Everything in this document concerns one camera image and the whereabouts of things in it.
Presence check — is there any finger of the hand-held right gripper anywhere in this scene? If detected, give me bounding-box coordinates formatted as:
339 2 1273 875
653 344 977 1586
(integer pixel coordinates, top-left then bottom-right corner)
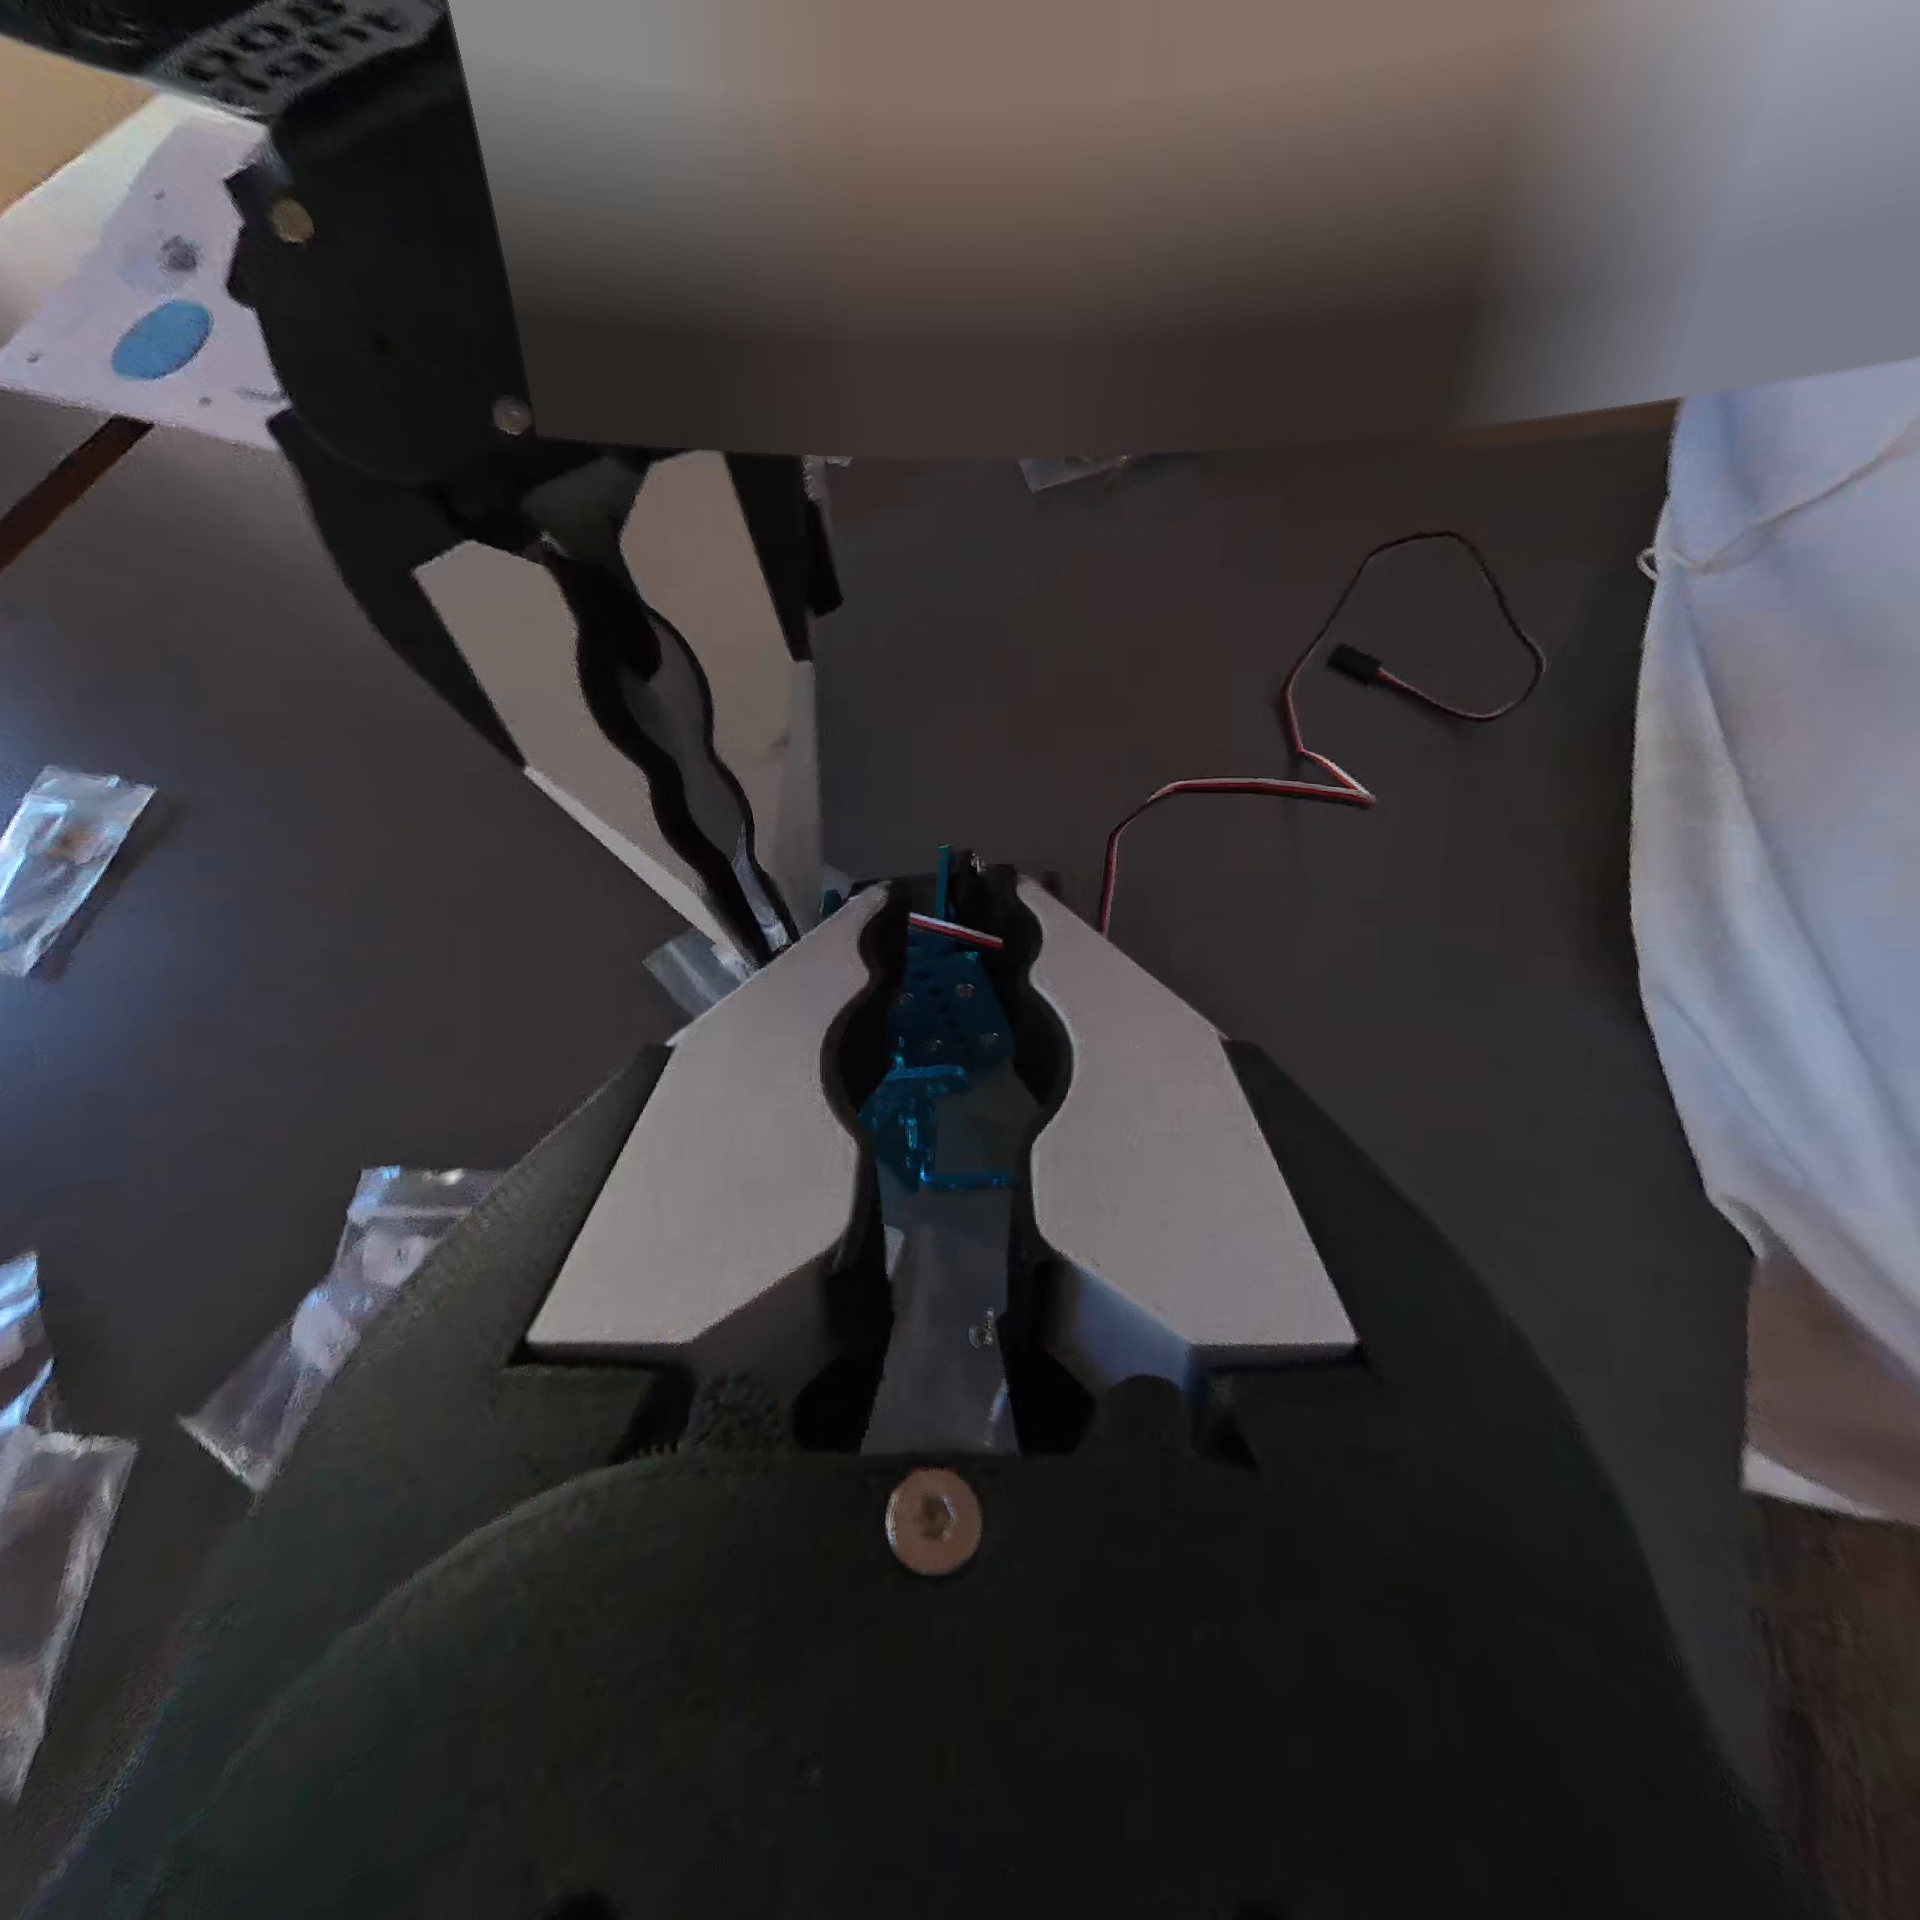
619 453 828 929
413 540 793 965

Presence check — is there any person's white top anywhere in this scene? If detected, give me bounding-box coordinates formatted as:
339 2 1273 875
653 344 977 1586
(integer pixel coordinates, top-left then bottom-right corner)
1633 352 1920 1524

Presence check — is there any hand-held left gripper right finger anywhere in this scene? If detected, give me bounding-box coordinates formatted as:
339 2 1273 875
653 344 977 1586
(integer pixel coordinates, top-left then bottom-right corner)
1014 873 1362 1450

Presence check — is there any servo with blue bracket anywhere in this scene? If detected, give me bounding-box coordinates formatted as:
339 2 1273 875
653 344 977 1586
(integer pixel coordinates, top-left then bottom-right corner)
817 849 1052 1202

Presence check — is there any small clear bag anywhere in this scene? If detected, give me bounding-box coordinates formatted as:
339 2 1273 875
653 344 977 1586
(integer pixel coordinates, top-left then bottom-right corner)
0 768 155 981

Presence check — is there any red white black servo cable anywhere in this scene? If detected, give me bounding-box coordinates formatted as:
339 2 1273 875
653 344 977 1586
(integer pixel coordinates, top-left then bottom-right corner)
900 529 1547 954

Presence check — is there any instruction booklet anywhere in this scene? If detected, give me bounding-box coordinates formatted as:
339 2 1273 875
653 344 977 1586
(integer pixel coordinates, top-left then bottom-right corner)
0 96 295 453

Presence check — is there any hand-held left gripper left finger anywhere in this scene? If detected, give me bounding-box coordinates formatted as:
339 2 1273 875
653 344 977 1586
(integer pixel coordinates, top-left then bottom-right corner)
526 883 905 1453

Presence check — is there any dark grey desk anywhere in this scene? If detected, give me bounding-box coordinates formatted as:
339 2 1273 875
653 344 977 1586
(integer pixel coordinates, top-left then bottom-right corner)
0 391 1801 1920

